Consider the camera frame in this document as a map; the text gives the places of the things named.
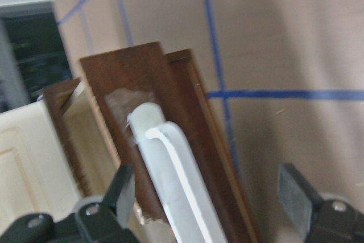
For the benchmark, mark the white drawer handle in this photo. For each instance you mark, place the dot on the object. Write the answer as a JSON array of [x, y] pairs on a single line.
[[175, 175]]

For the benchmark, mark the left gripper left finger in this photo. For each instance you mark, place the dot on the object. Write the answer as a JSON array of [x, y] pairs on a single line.
[[103, 221]]

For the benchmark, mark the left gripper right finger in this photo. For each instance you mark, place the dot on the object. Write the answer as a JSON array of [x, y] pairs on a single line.
[[315, 218]]

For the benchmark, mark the cream white cabinet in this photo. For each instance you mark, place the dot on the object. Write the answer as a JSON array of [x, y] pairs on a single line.
[[54, 153]]

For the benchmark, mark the dark wooden drawer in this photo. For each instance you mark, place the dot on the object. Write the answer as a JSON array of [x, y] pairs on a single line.
[[121, 80]]

